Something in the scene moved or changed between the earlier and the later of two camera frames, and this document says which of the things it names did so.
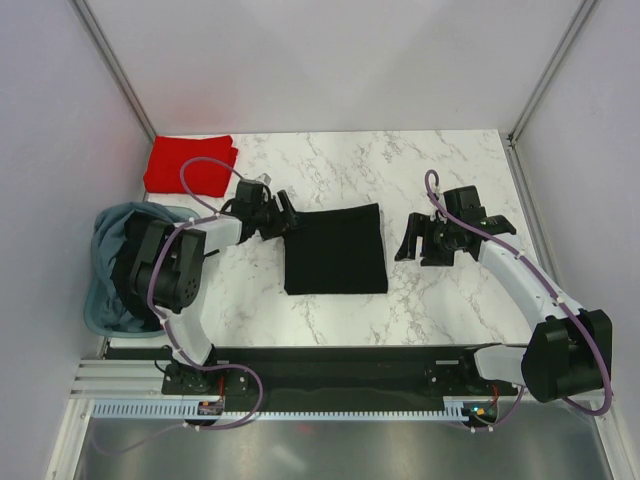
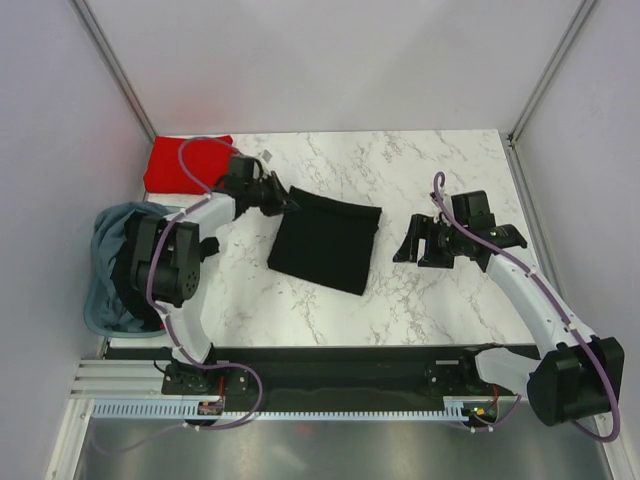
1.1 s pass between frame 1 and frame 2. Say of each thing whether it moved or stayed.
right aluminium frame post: stayed
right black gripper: stayed
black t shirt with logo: moved
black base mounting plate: stayed
